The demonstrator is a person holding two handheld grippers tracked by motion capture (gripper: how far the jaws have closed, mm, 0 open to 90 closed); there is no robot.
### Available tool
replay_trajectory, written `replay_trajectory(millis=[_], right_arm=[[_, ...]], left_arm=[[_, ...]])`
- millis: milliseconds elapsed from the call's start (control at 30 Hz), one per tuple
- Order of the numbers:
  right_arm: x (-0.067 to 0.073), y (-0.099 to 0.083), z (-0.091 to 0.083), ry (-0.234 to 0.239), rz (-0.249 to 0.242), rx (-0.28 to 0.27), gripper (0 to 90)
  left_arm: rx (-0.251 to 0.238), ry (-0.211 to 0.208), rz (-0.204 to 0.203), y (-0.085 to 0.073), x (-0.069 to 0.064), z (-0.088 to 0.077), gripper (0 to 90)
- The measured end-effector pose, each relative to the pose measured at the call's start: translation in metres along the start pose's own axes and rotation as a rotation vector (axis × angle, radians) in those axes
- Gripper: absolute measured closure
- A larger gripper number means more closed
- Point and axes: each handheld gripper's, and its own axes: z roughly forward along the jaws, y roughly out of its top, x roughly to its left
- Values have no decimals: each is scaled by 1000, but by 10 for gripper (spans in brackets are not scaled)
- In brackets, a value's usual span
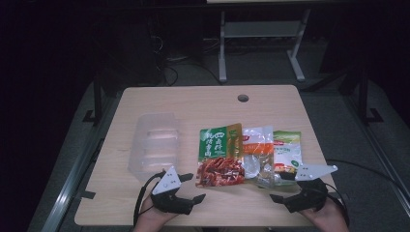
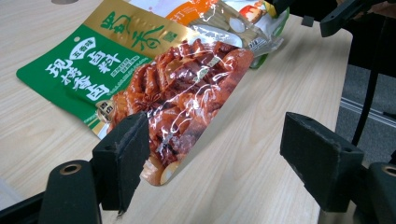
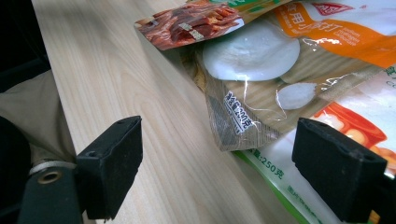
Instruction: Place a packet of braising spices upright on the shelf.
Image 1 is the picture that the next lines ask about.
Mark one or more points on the clear orange seasoning packet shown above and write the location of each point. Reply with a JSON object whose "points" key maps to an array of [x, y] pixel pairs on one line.
{"points": [[257, 151]]}

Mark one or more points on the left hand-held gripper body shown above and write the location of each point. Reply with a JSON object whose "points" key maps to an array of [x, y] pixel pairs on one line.
{"points": [[167, 183]]}

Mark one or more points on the person's right hand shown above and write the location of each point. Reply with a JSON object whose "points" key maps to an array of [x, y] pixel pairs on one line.
{"points": [[328, 220]]}

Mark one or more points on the person's left hand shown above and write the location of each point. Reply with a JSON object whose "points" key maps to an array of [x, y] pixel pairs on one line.
{"points": [[150, 219]]}

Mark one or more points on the black stand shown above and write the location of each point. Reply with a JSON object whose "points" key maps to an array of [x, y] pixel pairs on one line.
{"points": [[364, 96], [97, 96]]}

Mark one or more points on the white and green packet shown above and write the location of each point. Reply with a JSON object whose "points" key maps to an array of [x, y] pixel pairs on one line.
{"points": [[286, 148]]}

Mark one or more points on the green and red food packet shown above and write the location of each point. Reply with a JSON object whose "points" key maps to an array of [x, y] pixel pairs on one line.
{"points": [[219, 154]]}

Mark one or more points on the metal floor rail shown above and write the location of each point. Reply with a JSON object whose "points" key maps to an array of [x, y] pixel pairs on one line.
{"points": [[74, 180], [383, 161]]}

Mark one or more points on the white metal frame stand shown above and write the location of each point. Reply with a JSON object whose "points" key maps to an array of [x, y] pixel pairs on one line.
{"points": [[261, 29]]}

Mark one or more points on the clear plastic container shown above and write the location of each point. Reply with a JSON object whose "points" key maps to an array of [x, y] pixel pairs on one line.
{"points": [[154, 145]]}

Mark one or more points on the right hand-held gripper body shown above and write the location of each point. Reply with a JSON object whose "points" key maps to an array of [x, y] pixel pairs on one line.
{"points": [[309, 196]]}

